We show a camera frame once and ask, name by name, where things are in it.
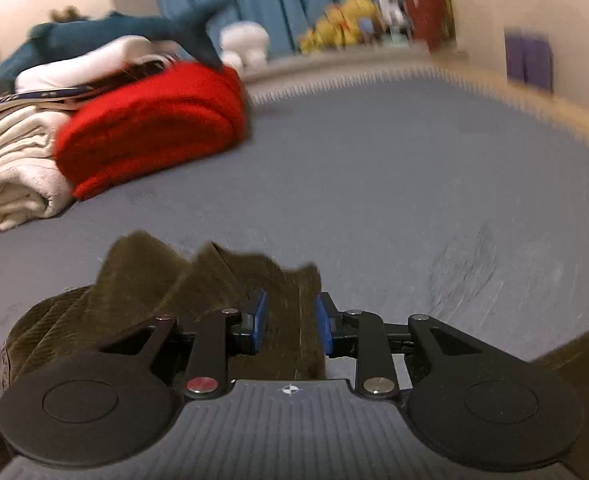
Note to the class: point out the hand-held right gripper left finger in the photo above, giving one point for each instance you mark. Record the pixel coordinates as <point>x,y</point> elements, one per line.
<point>260,319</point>

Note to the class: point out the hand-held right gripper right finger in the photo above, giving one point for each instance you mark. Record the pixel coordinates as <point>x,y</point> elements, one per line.
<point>323,325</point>

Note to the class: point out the grey bed mattress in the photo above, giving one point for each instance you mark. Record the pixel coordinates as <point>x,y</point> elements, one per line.
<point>374,185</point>

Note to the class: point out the red folded blanket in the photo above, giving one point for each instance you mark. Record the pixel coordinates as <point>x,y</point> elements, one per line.
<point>149,120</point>

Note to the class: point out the window ledge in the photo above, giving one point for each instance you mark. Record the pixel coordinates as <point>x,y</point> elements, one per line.
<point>334,60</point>

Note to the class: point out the white plush toy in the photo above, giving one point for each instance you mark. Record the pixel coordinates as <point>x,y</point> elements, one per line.
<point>244,40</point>

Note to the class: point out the white folded blanket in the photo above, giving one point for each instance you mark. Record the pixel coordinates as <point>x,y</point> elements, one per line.
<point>14,170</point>

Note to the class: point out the yellow plush toy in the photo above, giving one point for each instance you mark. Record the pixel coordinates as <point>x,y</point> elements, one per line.
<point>344,20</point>

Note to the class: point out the white pillow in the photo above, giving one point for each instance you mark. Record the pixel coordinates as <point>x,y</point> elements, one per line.
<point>74,67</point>

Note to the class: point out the dark patterned folded cloth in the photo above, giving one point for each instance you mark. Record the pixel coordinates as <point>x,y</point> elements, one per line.
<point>39,95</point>

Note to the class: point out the small white toy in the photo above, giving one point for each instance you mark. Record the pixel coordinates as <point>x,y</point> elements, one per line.
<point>389,7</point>

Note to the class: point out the teal shark plush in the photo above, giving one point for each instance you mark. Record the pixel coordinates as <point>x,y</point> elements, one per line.
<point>89,32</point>

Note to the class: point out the purple cloth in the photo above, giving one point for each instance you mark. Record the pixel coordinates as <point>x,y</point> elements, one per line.
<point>529,60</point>

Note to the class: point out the red cushion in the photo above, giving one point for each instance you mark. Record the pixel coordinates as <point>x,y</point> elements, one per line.
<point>427,5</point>

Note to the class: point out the brown plush toy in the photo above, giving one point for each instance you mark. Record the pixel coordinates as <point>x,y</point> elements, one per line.
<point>69,14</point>

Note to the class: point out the wooden bed frame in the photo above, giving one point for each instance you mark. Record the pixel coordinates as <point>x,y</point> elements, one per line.
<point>539,97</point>

